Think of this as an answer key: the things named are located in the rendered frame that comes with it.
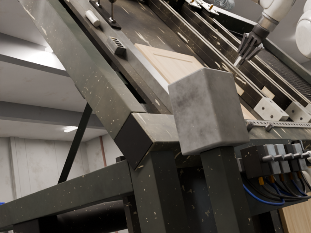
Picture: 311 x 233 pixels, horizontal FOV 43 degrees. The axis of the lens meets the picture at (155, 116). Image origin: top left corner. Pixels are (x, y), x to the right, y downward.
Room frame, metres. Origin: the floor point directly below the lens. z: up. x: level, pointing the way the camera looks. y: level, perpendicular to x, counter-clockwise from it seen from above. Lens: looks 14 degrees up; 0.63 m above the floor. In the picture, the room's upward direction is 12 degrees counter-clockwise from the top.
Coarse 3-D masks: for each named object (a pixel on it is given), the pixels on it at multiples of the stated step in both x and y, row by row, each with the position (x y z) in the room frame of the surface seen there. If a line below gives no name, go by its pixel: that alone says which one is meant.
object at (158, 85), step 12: (84, 0) 1.49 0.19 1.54; (96, 12) 1.44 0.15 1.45; (108, 36) 1.41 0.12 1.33; (120, 36) 1.39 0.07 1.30; (132, 48) 1.37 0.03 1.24; (132, 60) 1.34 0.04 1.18; (144, 60) 1.35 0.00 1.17; (144, 72) 1.31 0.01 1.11; (156, 72) 1.33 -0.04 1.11; (156, 84) 1.28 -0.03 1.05; (168, 84) 1.31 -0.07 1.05; (168, 96) 1.26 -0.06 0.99; (168, 108) 1.26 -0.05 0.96
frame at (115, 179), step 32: (160, 160) 1.02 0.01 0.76; (64, 192) 1.28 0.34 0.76; (96, 192) 1.17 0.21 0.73; (128, 192) 1.07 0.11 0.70; (160, 192) 1.00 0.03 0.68; (192, 192) 1.47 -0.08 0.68; (0, 224) 1.61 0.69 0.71; (32, 224) 1.44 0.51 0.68; (64, 224) 1.53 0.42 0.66; (96, 224) 1.64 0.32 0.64; (128, 224) 1.25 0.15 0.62; (160, 224) 1.01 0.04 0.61; (192, 224) 1.44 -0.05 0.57; (256, 224) 1.74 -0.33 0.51
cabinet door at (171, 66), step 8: (144, 48) 1.49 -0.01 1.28; (152, 48) 1.54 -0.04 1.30; (144, 56) 1.45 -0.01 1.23; (152, 56) 1.47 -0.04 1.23; (160, 56) 1.53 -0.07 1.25; (168, 56) 1.57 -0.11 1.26; (176, 56) 1.62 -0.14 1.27; (184, 56) 1.68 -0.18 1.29; (192, 56) 1.74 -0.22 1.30; (152, 64) 1.43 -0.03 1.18; (160, 64) 1.46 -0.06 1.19; (168, 64) 1.51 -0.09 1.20; (176, 64) 1.56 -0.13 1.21; (184, 64) 1.61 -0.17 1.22; (192, 64) 1.67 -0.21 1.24; (200, 64) 1.72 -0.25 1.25; (160, 72) 1.41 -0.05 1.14; (168, 72) 1.45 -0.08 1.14; (176, 72) 1.50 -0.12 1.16; (184, 72) 1.55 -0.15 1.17; (192, 72) 1.60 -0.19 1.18; (168, 80) 1.39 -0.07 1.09; (248, 112) 1.60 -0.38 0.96
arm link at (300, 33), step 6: (306, 6) 1.01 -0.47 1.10; (306, 12) 0.97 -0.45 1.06; (300, 18) 0.99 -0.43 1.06; (306, 18) 0.96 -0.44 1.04; (300, 24) 0.98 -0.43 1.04; (306, 24) 0.96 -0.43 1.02; (300, 30) 0.99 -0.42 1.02; (306, 30) 0.96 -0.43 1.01; (300, 36) 1.00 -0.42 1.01; (306, 36) 0.98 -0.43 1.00; (300, 42) 1.01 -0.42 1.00; (306, 42) 0.99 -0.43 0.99; (300, 48) 1.02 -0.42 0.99; (306, 48) 1.00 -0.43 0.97; (306, 54) 1.01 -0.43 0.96
